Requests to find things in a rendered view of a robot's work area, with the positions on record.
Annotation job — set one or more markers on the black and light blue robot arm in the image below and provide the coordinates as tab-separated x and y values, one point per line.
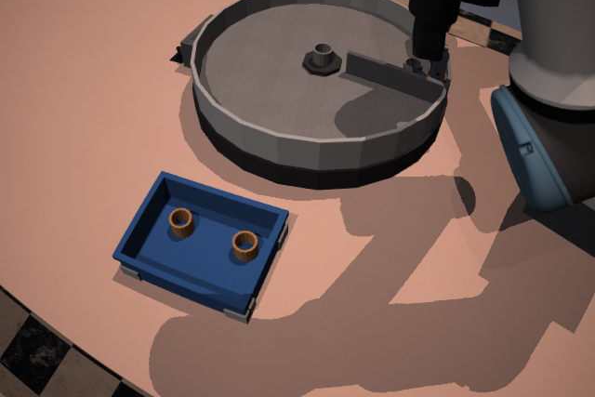
545	118

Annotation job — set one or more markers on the grey round turntable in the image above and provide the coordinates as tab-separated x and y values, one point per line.
257	64

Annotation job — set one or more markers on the blue plastic crate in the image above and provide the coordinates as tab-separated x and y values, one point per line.
205	259

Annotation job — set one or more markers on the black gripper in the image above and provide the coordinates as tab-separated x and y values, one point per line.
432	19

